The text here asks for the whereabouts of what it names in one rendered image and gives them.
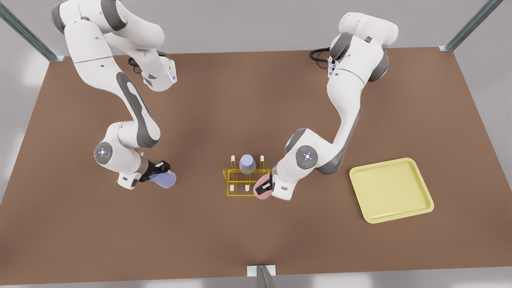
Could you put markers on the pink cup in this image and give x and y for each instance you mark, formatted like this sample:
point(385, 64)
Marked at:
point(262, 188)

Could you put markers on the lavender cup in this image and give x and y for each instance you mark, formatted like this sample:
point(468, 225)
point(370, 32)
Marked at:
point(247, 163)
point(164, 180)

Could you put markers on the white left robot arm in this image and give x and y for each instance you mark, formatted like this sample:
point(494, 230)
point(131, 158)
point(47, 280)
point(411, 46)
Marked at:
point(344, 108)

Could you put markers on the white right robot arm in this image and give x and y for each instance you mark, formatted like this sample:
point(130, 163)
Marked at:
point(132, 100)

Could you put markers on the pale yellow tray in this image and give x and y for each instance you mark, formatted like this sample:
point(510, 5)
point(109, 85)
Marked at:
point(391, 190)

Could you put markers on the silver frame post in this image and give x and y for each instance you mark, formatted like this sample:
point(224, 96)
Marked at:
point(470, 26)
point(262, 276)
point(26, 34)

